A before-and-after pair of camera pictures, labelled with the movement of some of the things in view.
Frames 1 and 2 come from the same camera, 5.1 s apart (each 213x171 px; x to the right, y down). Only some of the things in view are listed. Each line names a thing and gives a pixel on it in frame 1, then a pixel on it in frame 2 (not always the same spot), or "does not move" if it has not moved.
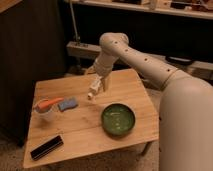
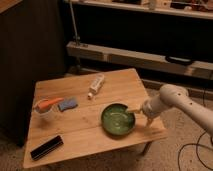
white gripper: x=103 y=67 -> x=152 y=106
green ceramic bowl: x=118 y=119 does not move
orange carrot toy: x=44 y=105 does not move
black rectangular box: x=47 y=147 does not move
